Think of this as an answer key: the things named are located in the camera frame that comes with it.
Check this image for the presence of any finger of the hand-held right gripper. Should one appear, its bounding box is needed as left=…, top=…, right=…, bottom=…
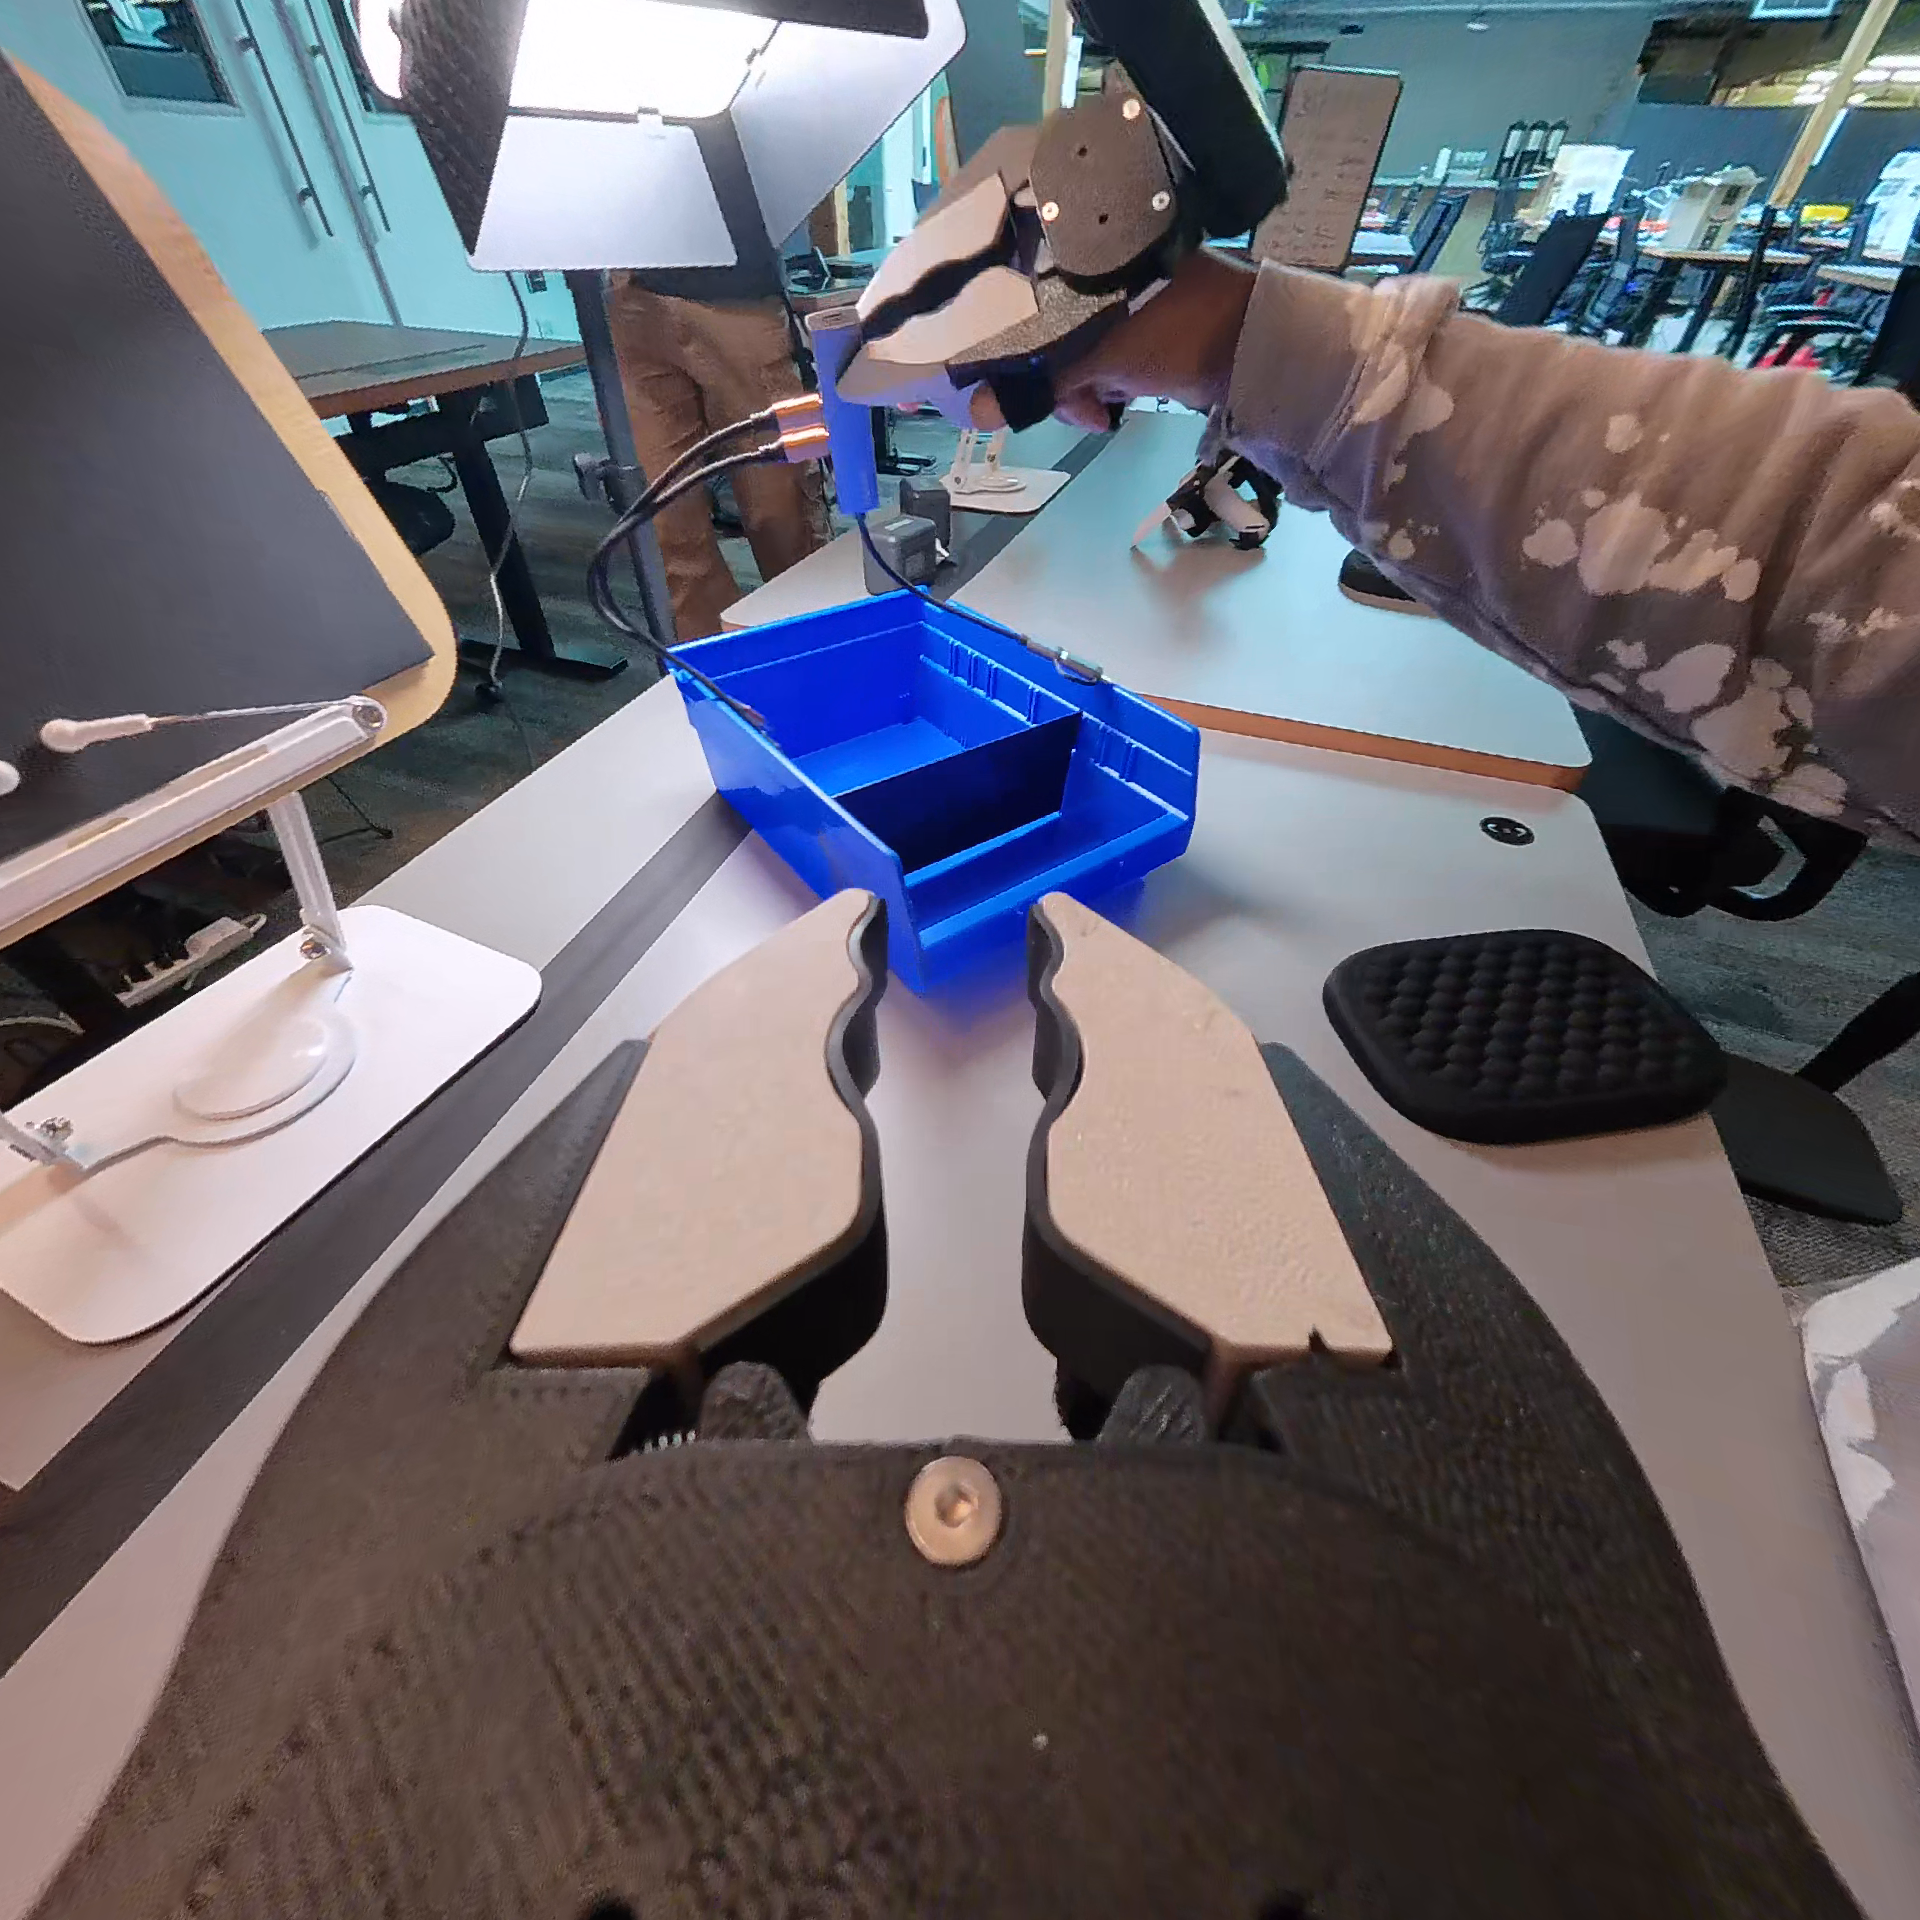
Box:
left=837, top=253, right=1057, bottom=420
left=867, top=164, right=1041, bottom=330

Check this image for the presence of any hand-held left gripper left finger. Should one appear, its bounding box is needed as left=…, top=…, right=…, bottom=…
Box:
left=506, top=885, right=891, bottom=1369

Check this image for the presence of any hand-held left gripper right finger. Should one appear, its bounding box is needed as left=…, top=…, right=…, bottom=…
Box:
left=1023, top=891, right=1401, bottom=1378

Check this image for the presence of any blue power bank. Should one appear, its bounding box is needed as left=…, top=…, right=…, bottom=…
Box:
left=804, top=303, right=891, bottom=521

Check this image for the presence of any black cable with orange plug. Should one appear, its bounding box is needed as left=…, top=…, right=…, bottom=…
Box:
left=593, top=421, right=837, bottom=738
left=585, top=390, right=825, bottom=662

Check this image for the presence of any person's right forearm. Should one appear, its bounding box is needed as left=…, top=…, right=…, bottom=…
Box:
left=1200, top=257, right=1920, bottom=845

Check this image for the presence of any person's right hand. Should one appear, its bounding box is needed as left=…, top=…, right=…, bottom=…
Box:
left=1046, top=245, right=1260, bottom=440

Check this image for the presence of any small white stand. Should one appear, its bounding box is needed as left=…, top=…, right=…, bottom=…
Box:
left=936, top=426, right=1070, bottom=516

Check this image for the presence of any small grey charger block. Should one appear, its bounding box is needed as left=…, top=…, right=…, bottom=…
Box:
left=861, top=475, right=957, bottom=597

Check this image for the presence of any dark upright panel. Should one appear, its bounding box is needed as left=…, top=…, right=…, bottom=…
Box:
left=1253, top=64, right=1407, bottom=276

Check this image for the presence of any studio light panel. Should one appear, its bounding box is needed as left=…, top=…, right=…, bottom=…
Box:
left=356, top=0, right=972, bottom=276

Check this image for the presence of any black white gadget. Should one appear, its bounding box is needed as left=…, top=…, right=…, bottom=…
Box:
left=1130, top=446, right=1289, bottom=558

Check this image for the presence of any black textured wrist pad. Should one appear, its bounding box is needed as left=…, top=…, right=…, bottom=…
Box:
left=1323, top=927, right=1731, bottom=1148

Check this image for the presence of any grey light stand pole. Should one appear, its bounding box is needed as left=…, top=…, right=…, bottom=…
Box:
left=566, top=270, right=681, bottom=649

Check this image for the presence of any blue plastic bin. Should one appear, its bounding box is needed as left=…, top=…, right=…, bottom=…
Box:
left=662, top=587, right=1206, bottom=995

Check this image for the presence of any white board stand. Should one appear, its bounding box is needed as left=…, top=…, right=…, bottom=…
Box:
left=0, top=791, right=546, bottom=1347

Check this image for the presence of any dark wooden desk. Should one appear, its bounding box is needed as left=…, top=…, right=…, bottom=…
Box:
left=267, top=319, right=590, bottom=680

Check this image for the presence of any white power strip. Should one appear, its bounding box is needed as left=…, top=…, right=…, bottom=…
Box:
left=116, top=912, right=272, bottom=1009

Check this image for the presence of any row of office chairs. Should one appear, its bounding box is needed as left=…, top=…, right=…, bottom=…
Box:
left=1410, top=111, right=1920, bottom=384

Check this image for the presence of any black office chair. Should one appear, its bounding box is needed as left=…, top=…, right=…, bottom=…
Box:
left=1572, top=702, right=1920, bottom=1230

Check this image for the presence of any black board with wooden edge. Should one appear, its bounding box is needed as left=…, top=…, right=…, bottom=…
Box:
left=0, top=51, right=463, bottom=950

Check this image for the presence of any grey hub cable with plug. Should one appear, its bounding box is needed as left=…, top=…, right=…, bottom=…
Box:
left=859, top=509, right=1111, bottom=683

